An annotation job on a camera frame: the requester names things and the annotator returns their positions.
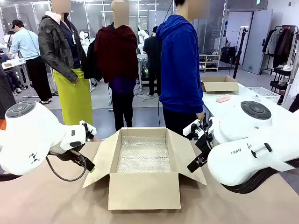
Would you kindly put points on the white perforated plastic basket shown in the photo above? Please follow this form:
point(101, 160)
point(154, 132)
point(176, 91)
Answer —
point(266, 93)

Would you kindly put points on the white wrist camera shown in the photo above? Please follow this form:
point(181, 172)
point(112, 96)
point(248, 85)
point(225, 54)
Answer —
point(190, 128)
point(92, 131)

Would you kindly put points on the orange cloth garment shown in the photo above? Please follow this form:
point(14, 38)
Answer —
point(2, 124)

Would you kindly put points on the white table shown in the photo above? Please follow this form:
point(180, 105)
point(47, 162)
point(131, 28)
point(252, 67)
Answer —
point(217, 106)

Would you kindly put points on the shallow open cardboard box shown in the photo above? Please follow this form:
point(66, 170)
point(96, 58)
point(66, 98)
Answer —
point(220, 86)

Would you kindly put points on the pink glasses case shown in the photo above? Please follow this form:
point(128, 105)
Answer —
point(222, 99)

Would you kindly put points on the wooden shoe shelf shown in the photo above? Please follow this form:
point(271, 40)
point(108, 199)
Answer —
point(209, 62)

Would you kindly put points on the person in light blue shirt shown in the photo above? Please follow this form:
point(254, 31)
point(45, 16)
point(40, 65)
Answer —
point(25, 44)

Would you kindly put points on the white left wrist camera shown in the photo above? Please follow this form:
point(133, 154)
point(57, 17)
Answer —
point(92, 131)

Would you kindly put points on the mannequin with yellow skirt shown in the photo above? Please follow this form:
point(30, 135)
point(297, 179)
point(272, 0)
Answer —
point(72, 98)

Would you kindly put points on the blue hoodie person right forearm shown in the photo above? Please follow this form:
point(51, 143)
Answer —
point(197, 100)

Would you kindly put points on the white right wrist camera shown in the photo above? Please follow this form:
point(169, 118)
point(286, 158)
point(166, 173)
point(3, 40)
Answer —
point(190, 128)

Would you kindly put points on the blue hoodie person right hand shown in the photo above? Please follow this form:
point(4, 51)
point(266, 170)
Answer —
point(201, 117)

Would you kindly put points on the mannequin with dark red shawl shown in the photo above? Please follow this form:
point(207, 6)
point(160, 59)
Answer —
point(116, 53)

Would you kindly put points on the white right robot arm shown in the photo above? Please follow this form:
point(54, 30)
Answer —
point(245, 130)

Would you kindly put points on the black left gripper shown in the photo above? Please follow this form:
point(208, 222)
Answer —
point(76, 156)

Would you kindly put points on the black rolling cart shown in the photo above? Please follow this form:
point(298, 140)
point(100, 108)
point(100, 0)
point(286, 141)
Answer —
point(280, 79)

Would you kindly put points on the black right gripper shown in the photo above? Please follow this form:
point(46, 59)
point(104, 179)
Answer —
point(204, 145)

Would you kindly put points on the person in black cap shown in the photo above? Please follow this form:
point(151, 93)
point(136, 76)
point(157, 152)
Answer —
point(151, 51)

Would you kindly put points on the black clothes rack with garments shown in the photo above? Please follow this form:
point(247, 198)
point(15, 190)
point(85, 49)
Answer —
point(280, 46)

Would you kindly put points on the black suitcases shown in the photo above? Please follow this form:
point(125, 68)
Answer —
point(228, 54)

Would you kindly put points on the black tripod stand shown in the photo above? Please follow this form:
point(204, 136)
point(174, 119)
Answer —
point(240, 51)

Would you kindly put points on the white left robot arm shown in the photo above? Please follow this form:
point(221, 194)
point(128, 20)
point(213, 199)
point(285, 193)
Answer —
point(35, 130)

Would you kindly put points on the person in blue hoodie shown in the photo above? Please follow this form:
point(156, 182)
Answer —
point(180, 70)

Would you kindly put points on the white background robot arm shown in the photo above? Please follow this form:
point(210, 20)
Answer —
point(84, 39)
point(142, 39)

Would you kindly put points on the large open cardboard box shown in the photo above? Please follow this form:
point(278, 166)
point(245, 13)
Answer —
point(143, 191)

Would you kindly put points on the clear bubble wrap sheet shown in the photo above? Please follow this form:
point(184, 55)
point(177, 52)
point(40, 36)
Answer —
point(143, 154)

